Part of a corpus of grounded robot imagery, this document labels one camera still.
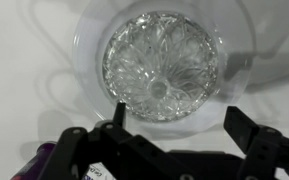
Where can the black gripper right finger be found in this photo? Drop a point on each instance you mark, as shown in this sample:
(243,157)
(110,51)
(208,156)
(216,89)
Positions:
(260,146)

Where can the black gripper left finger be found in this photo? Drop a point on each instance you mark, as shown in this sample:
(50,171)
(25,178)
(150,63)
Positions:
(117,146)

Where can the cut crystal glass jar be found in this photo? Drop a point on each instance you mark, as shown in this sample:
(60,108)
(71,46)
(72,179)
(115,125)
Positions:
(160,66)

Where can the clear round glass lid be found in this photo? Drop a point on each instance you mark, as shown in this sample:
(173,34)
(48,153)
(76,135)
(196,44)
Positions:
(87,66)

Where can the purple bottle with red cap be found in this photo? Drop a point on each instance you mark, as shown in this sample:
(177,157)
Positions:
(34,163)

